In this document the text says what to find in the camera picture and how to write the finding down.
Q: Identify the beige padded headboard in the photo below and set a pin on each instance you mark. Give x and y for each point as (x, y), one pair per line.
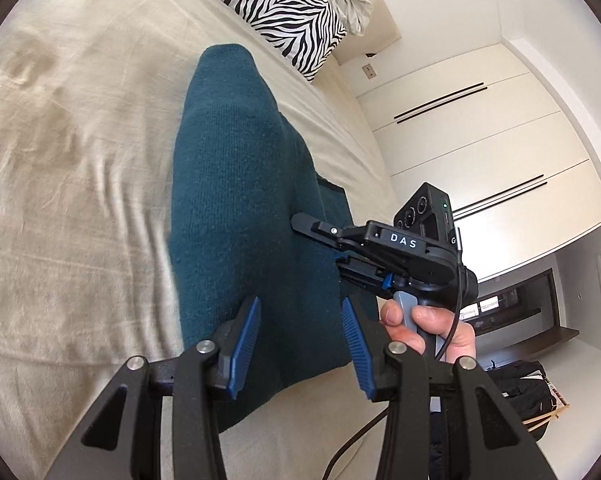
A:
(375, 35)

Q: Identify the light wooden rack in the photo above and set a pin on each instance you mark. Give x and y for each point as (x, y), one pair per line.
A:
(555, 412)

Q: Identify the zebra print pillow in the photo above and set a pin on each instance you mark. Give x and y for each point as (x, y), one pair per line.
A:
(280, 15)

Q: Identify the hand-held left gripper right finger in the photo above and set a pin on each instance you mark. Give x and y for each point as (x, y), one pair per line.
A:
(359, 355)

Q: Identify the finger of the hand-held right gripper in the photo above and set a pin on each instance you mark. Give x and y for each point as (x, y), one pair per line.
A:
(330, 232)
(365, 272)

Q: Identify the dark teal knit sweater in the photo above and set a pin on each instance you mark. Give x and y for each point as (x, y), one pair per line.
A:
(230, 185)

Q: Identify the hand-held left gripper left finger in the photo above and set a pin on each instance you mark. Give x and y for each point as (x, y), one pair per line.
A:
(243, 350)

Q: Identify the white wardrobe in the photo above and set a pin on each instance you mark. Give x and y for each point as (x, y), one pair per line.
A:
(480, 150)

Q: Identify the wall socket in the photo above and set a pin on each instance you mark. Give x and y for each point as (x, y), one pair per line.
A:
(369, 71)

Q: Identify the person's right hand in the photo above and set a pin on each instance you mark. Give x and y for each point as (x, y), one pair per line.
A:
(448, 335)

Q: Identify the dark wooden desk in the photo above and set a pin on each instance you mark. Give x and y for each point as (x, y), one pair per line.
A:
(555, 335)

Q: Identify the bed with beige sheet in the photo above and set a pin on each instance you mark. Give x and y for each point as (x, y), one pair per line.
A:
(80, 160)

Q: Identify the black garment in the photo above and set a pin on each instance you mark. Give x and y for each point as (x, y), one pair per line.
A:
(520, 390)

